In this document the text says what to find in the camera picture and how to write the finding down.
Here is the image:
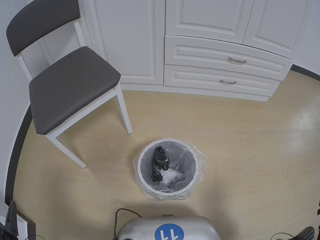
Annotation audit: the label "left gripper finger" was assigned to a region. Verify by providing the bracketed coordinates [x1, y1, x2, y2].
[5, 200, 19, 240]

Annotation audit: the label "clear plastic bag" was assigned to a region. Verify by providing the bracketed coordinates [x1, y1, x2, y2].
[133, 137, 207, 201]

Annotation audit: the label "white printed wrapper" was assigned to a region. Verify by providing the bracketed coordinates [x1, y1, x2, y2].
[160, 168, 187, 188]

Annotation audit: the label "black plastic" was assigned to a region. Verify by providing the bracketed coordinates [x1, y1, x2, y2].
[150, 146, 171, 182]

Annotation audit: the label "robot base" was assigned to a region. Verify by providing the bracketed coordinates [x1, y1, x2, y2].
[117, 215, 223, 240]

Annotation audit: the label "white trash bin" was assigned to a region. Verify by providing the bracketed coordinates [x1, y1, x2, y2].
[137, 139, 200, 196]

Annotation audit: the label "white chair grey cushions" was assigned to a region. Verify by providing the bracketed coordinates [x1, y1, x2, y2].
[6, 0, 133, 169]

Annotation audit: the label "white wardrobe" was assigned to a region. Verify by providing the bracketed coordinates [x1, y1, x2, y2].
[24, 0, 312, 102]

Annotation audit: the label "black cable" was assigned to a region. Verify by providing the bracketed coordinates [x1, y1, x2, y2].
[114, 208, 142, 238]
[271, 232, 300, 240]

